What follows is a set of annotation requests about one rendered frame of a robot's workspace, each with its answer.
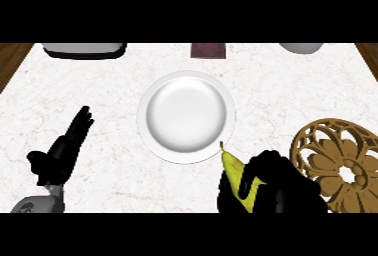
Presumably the pale grey round object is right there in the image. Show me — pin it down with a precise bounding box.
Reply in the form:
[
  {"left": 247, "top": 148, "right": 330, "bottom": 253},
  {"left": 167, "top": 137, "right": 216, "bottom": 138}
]
[{"left": 278, "top": 42, "right": 327, "bottom": 56}]

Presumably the grey and black appliance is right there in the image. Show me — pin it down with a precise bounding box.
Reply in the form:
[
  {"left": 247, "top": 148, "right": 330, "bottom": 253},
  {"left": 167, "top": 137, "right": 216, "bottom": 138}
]
[{"left": 40, "top": 42, "right": 129, "bottom": 61}]

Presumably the yellow pear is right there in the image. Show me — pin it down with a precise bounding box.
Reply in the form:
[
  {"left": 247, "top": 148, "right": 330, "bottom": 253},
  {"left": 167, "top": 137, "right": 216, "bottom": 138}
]
[{"left": 219, "top": 141, "right": 269, "bottom": 214}]

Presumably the brown wooden openwork placemat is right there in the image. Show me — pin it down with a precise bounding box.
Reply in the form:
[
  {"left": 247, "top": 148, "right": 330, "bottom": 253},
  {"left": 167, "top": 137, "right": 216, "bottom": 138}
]
[{"left": 288, "top": 117, "right": 378, "bottom": 214}]

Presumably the white plate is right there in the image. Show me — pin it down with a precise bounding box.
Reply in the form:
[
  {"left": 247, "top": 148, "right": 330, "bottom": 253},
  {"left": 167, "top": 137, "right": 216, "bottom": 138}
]
[{"left": 136, "top": 69, "right": 238, "bottom": 165}]

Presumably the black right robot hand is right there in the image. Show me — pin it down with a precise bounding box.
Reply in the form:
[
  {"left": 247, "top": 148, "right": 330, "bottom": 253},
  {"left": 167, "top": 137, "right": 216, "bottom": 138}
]
[{"left": 216, "top": 149, "right": 331, "bottom": 214}]

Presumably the dark red box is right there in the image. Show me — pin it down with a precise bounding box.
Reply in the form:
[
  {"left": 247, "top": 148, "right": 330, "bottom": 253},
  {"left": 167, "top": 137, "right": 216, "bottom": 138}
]
[{"left": 191, "top": 42, "right": 229, "bottom": 60}]

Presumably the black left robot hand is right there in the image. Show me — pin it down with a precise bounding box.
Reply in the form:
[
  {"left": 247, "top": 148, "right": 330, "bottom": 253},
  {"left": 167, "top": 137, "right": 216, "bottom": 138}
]
[{"left": 26, "top": 105, "right": 97, "bottom": 187}]

